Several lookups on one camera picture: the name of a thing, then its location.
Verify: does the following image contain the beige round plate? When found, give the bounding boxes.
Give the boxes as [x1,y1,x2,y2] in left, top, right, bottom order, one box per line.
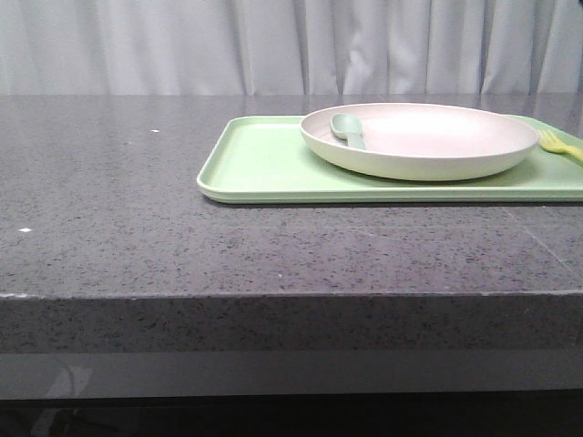
[300,103,539,181]

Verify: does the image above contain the yellow plastic fork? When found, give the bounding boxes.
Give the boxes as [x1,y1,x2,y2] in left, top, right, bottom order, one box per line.
[539,129,583,163]

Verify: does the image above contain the light green rectangular tray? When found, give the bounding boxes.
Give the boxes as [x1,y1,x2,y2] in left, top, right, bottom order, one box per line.
[197,116,582,204]

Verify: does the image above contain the teal green plastic spoon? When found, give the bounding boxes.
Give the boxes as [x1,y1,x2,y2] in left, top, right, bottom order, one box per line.
[330,113,366,150]

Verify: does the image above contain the white pleated curtain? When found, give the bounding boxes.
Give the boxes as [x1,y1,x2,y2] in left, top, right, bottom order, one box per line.
[1,1,582,96]

